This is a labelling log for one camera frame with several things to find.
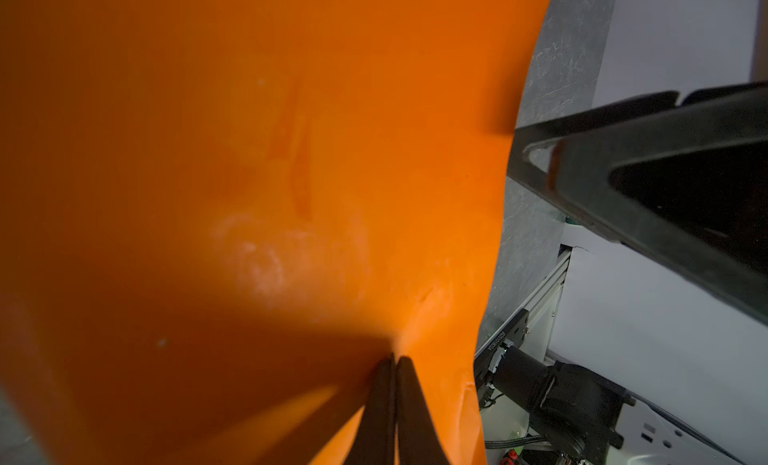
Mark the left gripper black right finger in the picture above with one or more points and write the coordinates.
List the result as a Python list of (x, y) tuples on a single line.
[(418, 442)]

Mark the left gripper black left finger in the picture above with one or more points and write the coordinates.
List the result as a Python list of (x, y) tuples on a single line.
[(374, 442)]

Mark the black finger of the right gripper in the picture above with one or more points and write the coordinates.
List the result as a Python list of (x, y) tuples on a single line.
[(681, 180)]

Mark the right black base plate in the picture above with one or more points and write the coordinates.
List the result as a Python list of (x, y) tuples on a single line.
[(511, 333)]

